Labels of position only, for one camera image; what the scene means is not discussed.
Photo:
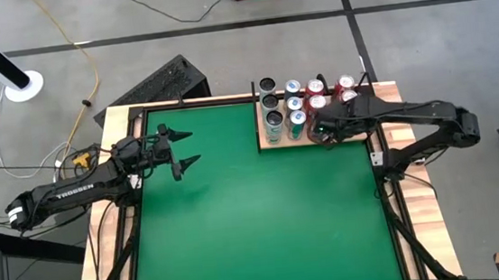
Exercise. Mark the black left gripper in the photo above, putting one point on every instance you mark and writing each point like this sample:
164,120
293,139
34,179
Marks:
157,152

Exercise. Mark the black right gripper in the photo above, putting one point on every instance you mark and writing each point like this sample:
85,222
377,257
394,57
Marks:
340,120

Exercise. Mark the red Coca-Cola can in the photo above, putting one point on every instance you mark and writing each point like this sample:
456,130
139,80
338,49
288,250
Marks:
345,82
348,95

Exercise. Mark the blue silver Red Bull can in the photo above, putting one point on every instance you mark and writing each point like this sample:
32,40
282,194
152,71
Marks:
292,86
296,120
294,104

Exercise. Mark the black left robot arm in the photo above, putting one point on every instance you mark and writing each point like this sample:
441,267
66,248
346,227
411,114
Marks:
73,194

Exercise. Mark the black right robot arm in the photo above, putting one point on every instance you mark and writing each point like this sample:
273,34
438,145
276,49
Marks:
410,110

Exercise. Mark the yellow power plug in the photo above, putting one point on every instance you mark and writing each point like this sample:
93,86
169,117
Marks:
81,160

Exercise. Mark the green table mat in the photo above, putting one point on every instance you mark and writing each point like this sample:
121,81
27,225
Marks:
261,225

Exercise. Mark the black floor beam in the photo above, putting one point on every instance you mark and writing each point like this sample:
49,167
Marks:
33,252

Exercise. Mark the wooden shelf with black frame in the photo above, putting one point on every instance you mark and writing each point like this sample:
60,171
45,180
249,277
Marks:
295,143

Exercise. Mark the black metal table frame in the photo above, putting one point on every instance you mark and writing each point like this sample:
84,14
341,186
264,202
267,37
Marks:
205,103

